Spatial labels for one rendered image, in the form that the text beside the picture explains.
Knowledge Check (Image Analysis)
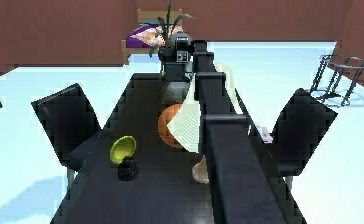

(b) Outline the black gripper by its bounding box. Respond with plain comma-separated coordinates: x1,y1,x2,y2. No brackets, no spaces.
158,46,192,83

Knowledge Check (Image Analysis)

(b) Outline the orange basketball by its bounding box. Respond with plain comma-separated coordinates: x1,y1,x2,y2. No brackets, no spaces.
157,103,188,150

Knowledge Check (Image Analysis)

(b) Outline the wooden bed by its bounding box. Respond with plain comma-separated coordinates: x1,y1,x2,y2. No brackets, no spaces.
120,8,184,66

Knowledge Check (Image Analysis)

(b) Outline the purple pink bed blanket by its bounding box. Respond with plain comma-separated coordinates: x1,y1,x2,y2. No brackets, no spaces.
127,23,167,48

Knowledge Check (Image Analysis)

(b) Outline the green house plant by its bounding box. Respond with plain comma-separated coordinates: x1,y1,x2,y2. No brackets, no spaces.
148,0,196,59

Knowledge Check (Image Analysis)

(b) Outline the cream shade table lamp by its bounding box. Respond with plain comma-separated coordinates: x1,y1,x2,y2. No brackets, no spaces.
166,62,245,185

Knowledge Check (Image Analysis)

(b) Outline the green bowl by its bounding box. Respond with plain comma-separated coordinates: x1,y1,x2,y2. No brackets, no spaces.
109,135,137,165

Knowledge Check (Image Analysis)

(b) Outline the small white flat object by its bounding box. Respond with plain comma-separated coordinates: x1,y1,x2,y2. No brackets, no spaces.
255,125,275,145

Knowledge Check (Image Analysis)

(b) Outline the small black round object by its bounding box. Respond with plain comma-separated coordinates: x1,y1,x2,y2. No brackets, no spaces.
117,157,140,182

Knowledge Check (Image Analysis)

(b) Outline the black dining chair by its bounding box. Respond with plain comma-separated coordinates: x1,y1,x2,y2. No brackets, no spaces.
30,82,103,192
265,87,339,194

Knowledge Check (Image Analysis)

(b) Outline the black dining table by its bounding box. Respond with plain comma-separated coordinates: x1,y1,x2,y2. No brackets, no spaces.
49,72,308,224

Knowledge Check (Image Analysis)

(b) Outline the grey metal frame rack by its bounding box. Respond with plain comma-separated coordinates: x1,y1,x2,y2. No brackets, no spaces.
309,54,364,108

